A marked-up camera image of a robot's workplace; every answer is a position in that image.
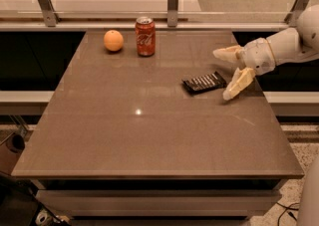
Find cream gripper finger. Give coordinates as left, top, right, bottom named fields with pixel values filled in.
left=212, top=45, right=243, bottom=64
left=223, top=67, right=256, bottom=101

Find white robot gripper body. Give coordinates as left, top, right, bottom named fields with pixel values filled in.
left=239, top=38, right=276, bottom=76

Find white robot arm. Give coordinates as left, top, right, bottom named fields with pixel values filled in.
left=212, top=5, right=319, bottom=101

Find red coca-cola can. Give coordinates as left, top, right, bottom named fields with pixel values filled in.
left=135, top=16, right=156, bottom=57

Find orange fruit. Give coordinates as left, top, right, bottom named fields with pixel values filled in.
left=104, top=30, right=124, bottom=52

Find grey table base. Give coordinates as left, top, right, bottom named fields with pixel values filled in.
left=36, top=189, right=281, bottom=218

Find brown cylinder object left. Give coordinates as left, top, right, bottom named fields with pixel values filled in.
left=0, top=132, right=25, bottom=175

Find dark equipment bottom left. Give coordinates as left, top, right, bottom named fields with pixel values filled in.
left=0, top=173, right=71, bottom=226

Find middle metal railing bracket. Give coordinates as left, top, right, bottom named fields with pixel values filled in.
left=167, top=0, right=178, bottom=27

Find black cables on floor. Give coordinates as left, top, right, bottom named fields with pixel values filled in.
left=275, top=201, right=302, bottom=226

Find left metal railing bracket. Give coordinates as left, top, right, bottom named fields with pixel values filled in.
left=37, top=0, right=59, bottom=27

